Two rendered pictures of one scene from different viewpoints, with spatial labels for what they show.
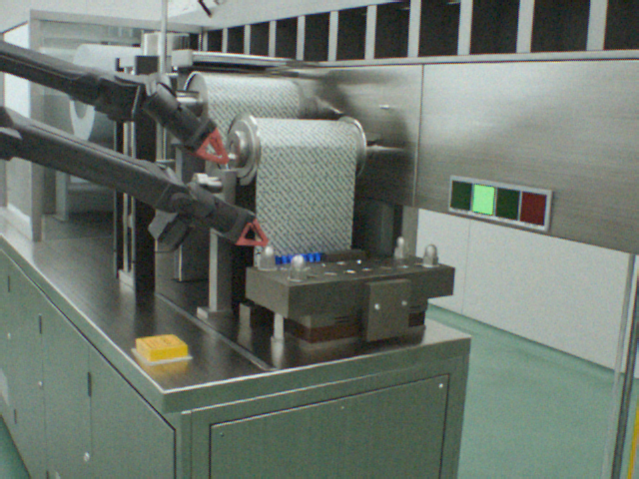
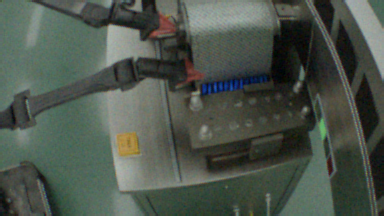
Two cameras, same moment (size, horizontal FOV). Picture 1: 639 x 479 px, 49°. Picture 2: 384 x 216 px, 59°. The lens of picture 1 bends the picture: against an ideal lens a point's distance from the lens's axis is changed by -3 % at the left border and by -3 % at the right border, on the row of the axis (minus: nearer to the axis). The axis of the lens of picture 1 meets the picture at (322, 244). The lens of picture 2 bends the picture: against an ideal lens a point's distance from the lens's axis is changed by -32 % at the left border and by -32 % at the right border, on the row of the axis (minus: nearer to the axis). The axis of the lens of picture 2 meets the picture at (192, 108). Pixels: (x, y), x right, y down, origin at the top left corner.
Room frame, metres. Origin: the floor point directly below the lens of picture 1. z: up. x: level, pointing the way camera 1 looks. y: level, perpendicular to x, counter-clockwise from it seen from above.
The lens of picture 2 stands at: (0.74, -0.23, 2.21)
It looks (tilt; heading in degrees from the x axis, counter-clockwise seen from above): 60 degrees down; 30
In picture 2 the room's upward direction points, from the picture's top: 6 degrees counter-clockwise
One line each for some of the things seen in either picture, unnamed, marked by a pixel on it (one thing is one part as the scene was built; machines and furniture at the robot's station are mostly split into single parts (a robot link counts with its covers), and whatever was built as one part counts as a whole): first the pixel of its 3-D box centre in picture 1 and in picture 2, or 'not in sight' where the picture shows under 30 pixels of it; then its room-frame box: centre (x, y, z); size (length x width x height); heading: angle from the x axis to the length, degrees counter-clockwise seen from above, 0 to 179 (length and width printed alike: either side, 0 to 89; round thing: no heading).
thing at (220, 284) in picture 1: (215, 242); (175, 55); (1.47, 0.22, 1.05); 0.06 x 0.05 x 0.31; 124
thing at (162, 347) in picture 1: (162, 347); (127, 144); (1.20, 0.27, 0.91); 0.07 x 0.07 x 0.02; 34
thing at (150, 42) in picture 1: (165, 46); not in sight; (2.12, 0.48, 1.50); 0.14 x 0.14 x 0.06
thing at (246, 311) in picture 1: (304, 307); not in sight; (1.48, 0.03, 0.92); 0.28 x 0.04 x 0.04; 124
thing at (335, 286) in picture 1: (353, 281); (257, 115); (1.40, -0.07, 1.00); 0.40 x 0.16 x 0.06; 124
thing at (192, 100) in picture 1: (185, 104); not in sight; (1.65, 0.33, 1.33); 0.06 x 0.06 x 0.06; 34
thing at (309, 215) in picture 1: (306, 222); (235, 63); (1.47, 0.04, 1.10); 0.23 x 0.01 x 0.18; 124
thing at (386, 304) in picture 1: (386, 309); (266, 147); (1.33, -0.13, 0.96); 0.10 x 0.03 x 0.11; 124
